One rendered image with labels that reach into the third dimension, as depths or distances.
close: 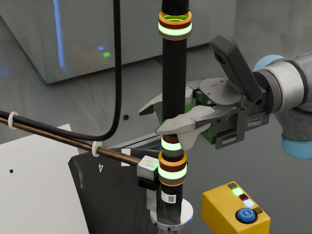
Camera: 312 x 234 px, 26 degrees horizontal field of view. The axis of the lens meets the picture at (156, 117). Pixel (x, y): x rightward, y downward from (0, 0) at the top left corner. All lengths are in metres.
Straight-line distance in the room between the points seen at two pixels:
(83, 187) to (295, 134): 0.41
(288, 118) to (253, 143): 1.12
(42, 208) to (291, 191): 1.32
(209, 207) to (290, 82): 0.73
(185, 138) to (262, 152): 1.36
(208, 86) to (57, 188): 0.55
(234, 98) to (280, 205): 1.60
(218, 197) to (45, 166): 0.49
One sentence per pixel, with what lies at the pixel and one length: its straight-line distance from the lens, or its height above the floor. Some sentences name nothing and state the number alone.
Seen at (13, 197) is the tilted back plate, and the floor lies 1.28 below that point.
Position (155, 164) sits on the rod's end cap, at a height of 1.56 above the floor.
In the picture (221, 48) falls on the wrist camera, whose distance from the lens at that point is 0.96.
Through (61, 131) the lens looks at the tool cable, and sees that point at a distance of 1.12.
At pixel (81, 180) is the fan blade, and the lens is 1.29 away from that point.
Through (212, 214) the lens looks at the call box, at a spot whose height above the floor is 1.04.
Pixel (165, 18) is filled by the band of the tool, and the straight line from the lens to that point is 0.92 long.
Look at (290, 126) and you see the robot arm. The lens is 1.16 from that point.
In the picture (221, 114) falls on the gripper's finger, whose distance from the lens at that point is 0.97.
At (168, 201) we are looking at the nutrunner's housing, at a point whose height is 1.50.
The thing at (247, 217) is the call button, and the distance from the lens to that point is 1.66.
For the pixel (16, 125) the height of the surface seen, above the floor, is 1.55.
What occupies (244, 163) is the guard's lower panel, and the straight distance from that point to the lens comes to 2.31.
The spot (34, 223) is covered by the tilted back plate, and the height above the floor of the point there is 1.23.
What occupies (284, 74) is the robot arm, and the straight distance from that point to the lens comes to 1.06.
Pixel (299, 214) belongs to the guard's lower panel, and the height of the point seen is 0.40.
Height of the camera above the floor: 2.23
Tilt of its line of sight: 36 degrees down
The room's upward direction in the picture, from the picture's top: straight up
